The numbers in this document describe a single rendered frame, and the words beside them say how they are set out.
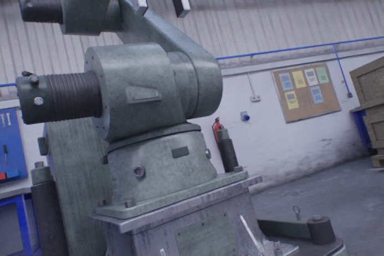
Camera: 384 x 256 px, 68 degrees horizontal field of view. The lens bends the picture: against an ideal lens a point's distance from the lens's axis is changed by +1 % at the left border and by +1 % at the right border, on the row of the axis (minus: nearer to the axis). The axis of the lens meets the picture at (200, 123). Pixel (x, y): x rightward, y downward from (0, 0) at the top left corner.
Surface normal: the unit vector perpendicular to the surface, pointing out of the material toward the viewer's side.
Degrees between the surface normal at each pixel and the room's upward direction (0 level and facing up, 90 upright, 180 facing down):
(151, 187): 70
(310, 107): 90
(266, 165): 90
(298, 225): 90
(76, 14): 131
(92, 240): 90
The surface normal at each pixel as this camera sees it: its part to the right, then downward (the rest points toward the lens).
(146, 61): 0.34, -0.48
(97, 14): 0.51, 0.47
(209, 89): 0.55, 0.24
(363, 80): -0.93, 0.20
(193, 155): 0.64, -0.25
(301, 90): 0.32, -0.19
